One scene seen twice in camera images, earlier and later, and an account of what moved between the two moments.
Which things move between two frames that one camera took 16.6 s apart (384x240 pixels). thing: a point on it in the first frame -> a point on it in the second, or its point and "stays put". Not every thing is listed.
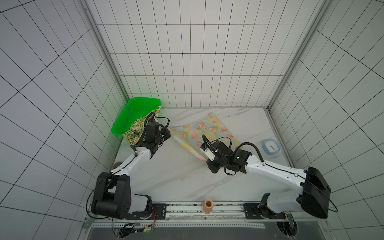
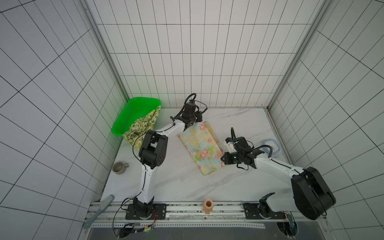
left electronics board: (127, 230) stays put
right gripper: (214, 166) -> (227, 158)
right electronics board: (289, 228) stays put
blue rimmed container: (271, 147) stays put
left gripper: (143, 141) -> (194, 117)
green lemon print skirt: (134, 134) stays put
